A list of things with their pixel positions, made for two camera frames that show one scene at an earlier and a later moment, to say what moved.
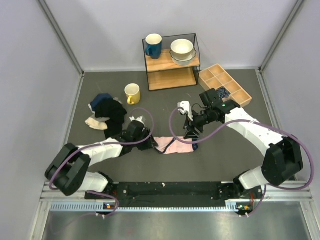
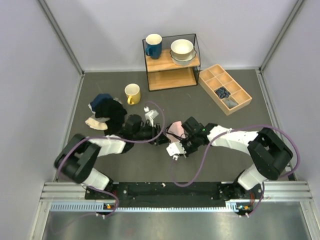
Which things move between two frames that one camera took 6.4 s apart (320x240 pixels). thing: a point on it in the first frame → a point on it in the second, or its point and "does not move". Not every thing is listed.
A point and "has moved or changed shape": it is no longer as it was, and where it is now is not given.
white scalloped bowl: (186, 61) does not move
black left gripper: (150, 143) → (161, 139)
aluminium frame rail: (300, 189) does not move
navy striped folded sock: (223, 92) does not move
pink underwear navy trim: (170, 145) has moved or changed shape
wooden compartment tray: (215, 76) does not move
